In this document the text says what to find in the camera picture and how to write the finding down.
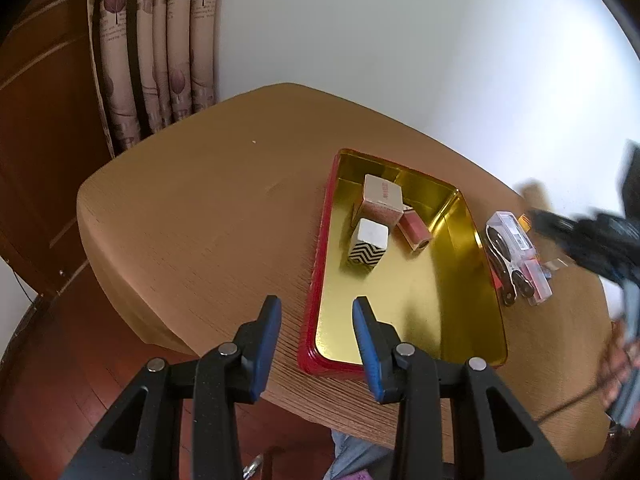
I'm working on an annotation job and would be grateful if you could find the clear plastic tool case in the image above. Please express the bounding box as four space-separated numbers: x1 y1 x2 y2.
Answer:
485 211 553 307

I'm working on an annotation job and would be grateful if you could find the person's right hand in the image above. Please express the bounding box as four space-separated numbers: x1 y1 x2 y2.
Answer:
600 321 640 411

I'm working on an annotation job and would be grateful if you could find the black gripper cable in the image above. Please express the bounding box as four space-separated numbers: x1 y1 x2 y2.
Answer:
534 382 612 423

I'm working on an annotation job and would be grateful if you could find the thin black cable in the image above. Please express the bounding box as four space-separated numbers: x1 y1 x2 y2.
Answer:
4 257 37 311

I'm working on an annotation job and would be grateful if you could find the person's jeans leg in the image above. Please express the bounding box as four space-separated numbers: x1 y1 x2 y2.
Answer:
324 429 401 480

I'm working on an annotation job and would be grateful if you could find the small pink box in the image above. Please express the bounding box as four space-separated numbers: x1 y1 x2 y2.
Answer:
397 205 433 251

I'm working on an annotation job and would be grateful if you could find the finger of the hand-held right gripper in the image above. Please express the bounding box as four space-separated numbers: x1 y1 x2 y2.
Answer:
529 209 584 252

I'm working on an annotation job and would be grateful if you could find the beige pink cardboard box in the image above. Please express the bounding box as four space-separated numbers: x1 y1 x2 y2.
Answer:
354 174 404 225

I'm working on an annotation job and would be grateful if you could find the black white zigzag block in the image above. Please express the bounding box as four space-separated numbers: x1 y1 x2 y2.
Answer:
347 218 390 267

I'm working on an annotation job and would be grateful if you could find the beige leaf print curtain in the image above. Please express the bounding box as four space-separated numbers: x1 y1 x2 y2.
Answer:
87 0 224 157

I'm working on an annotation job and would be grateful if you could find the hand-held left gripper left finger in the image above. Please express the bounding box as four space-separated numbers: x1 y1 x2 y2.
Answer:
60 295 283 480

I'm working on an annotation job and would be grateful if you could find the brown wooden cabinet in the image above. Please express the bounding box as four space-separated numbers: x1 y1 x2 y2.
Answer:
0 0 119 302

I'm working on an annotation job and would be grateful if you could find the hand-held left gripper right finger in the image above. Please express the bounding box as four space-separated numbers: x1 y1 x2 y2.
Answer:
351 296 573 480

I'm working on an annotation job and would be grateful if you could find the tan object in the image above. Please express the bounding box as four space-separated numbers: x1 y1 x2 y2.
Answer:
518 179 552 212

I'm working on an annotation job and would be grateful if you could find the red tin tray gold inside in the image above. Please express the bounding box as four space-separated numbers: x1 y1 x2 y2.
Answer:
297 148 508 376

